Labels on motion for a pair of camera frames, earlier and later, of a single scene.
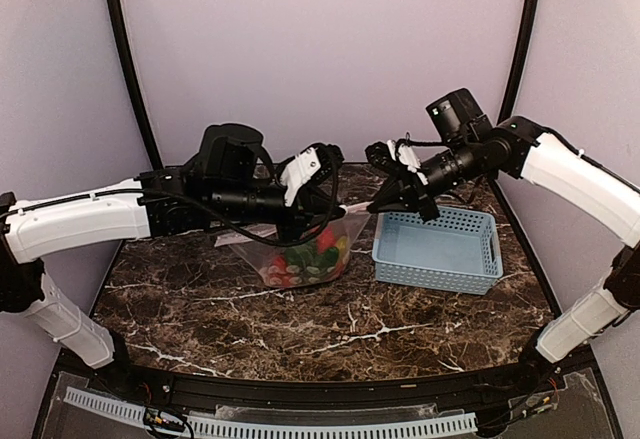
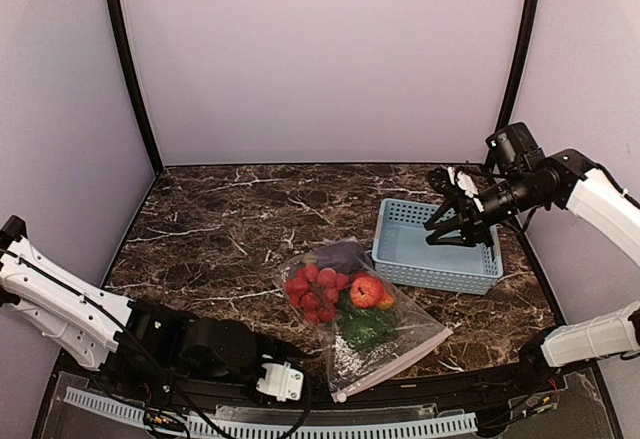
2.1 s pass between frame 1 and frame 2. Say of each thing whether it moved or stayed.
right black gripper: moved
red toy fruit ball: moved
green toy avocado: moved
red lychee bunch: moved
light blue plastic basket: stayed
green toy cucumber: moved
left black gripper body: moved
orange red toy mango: moved
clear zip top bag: moved
